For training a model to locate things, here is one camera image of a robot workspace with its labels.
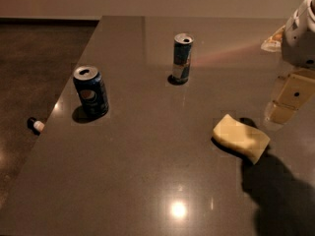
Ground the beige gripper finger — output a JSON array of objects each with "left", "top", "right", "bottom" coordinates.
[{"left": 265, "top": 101, "right": 296, "bottom": 124}]

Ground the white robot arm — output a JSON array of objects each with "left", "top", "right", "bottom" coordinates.
[{"left": 261, "top": 0, "right": 315, "bottom": 125}]

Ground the yellow sponge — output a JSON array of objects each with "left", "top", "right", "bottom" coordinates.
[{"left": 213, "top": 114, "right": 270, "bottom": 164}]

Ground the snack bag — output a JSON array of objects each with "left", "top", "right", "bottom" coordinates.
[{"left": 261, "top": 26, "right": 285, "bottom": 53}]

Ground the slim blue energy drink can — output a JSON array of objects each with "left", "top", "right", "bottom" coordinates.
[{"left": 171, "top": 32, "right": 194, "bottom": 85}]

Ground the blue Pepsi soda can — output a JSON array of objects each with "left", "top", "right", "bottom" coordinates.
[{"left": 73, "top": 66, "right": 109, "bottom": 118}]

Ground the small black white bottle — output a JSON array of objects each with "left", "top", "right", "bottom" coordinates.
[{"left": 27, "top": 117, "right": 44, "bottom": 133}]

